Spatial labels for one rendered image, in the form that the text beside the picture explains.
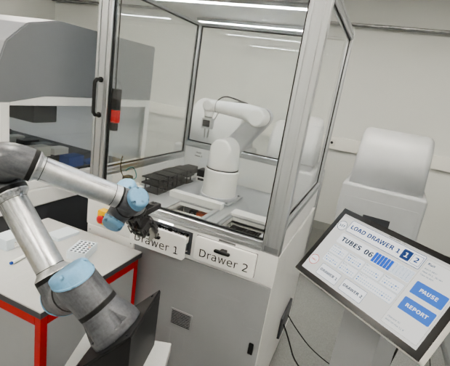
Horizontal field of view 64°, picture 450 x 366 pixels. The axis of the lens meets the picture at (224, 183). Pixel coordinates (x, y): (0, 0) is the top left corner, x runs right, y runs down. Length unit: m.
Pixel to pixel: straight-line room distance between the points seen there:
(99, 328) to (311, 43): 1.15
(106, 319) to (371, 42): 4.14
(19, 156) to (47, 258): 0.31
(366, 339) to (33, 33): 1.93
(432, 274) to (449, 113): 3.47
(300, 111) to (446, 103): 3.33
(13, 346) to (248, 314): 0.93
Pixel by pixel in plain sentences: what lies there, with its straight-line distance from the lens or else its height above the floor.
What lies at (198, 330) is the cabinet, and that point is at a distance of 1.87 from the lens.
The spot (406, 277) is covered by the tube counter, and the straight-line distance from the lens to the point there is 1.29.
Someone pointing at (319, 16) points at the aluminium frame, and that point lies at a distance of 1.43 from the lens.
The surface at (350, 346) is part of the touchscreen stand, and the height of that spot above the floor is 0.76.
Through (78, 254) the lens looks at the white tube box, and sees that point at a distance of 1.73.
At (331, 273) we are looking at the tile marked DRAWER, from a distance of 1.38.
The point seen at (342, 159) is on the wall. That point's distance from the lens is 4.62.
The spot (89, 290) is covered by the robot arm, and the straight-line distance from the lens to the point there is 1.05.
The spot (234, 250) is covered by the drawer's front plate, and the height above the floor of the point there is 0.92.
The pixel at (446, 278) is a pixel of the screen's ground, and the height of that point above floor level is 1.15.
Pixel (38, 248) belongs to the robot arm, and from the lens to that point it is 1.21.
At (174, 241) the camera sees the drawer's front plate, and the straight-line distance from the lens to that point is 1.63.
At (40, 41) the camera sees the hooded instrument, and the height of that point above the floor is 1.66.
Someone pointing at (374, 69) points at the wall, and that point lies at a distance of 4.59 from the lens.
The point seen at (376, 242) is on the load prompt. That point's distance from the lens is 1.38.
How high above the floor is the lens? 1.59
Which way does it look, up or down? 15 degrees down
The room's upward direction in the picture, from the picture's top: 9 degrees clockwise
